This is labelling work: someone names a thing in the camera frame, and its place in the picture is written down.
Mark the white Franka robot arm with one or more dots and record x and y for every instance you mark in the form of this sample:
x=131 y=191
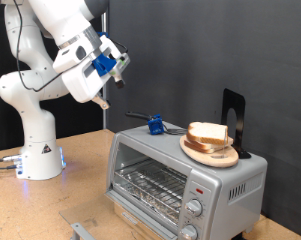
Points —
x=33 y=133

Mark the vertical metal pole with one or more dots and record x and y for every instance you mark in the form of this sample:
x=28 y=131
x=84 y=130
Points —
x=104 y=120

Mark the red oven indicator light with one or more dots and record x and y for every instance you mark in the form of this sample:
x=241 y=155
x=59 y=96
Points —
x=200 y=191

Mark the black metal bookend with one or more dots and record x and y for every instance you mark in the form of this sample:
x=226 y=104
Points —
x=238 y=103

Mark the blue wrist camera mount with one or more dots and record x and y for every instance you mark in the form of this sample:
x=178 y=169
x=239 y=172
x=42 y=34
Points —
x=103 y=65

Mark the thin metal pin on board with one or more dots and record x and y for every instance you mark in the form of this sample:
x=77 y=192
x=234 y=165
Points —
x=225 y=146

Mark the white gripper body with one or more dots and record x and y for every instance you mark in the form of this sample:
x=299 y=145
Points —
x=80 y=83

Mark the thick white bread slice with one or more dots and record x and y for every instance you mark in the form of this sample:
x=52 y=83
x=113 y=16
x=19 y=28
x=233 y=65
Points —
x=206 y=131

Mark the metal spatula with blue block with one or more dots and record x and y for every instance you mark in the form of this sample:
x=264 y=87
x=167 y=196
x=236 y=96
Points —
x=155 y=126

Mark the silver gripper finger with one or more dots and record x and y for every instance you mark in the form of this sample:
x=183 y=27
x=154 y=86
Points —
x=101 y=102
x=118 y=80

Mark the round wooden board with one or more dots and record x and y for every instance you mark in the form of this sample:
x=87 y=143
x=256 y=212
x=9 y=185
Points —
x=206 y=159

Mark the silver toaster oven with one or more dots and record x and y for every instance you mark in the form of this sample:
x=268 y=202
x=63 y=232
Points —
x=236 y=173

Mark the silver oven knob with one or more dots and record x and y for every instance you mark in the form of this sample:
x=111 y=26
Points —
x=189 y=232
x=194 y=208

